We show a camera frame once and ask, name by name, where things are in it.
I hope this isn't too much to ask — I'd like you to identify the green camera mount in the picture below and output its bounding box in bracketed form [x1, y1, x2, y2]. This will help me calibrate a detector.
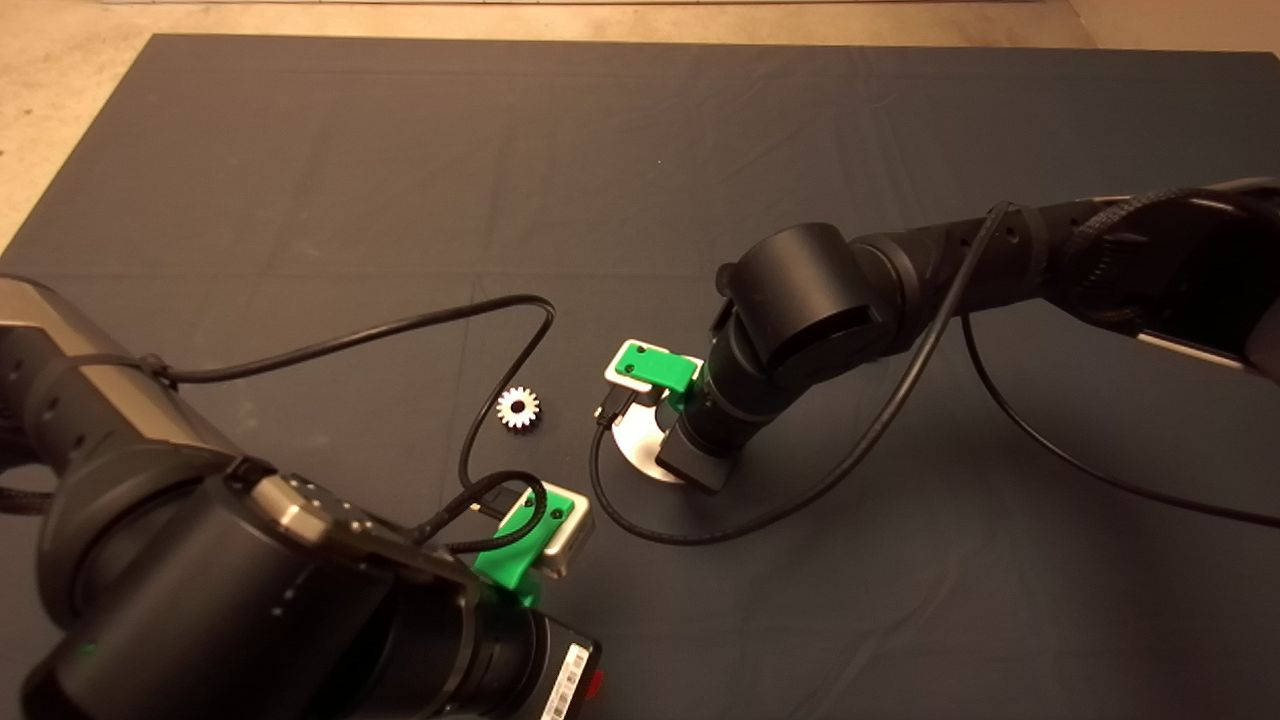
[612, 340, 703, 411]
[472, 490, 574, 609]

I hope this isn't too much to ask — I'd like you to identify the steel planetary gear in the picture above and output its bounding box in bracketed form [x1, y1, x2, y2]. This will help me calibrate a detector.
[496, 387, 542, 433]

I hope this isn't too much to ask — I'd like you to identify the short braided gripper cable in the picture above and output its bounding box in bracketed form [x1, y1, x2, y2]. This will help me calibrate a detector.
[410, 472, 549, 554]
[710, 262, 743, 336]

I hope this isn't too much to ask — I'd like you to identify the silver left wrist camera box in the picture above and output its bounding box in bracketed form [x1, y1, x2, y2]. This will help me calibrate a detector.
[500, 487, 594, 581]

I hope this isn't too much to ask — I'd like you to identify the short braided left gripper cable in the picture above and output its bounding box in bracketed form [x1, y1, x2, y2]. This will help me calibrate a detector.
[410, 472, 549, 554]

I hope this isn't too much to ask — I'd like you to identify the round metal carrier plate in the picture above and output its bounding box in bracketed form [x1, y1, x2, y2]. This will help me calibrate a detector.
[612, 405, 691, 484]

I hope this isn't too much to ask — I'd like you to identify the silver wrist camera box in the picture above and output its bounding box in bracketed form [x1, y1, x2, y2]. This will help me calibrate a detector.
[500, 487, 594, 581]
[603, 345, 666, 406]

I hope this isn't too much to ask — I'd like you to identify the dark grey table cloth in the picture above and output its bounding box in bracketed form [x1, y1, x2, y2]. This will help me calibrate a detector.
[0, 35, 1280, 720]

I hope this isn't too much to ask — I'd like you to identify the short braided right gripper cable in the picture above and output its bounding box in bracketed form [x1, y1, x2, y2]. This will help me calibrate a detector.
[710, 262, 743, 336]

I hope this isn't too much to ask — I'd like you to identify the black braided right arm hose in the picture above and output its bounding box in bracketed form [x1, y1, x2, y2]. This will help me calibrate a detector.
[1065, 183, 1280, 261]

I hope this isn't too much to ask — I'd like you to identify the black right camera cable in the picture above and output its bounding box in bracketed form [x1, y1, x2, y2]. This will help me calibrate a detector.
[590, 200, 1280, 547]

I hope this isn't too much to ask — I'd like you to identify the green right camera mount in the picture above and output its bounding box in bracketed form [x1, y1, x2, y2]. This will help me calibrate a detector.
[612, 340, 703, 411]

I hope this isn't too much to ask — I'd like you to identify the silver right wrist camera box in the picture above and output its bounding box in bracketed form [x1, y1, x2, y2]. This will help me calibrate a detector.
[603, 345, 666, 406]

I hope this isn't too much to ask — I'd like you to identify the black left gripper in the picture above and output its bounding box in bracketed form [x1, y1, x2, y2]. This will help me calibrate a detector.
[462, 590, 607, 720]

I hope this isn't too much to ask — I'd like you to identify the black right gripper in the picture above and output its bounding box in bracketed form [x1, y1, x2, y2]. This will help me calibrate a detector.
[655, 403, 749, 494]

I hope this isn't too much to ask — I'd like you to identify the green left camera mount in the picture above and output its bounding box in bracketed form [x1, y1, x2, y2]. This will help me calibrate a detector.
[472, 490, 574, 609]

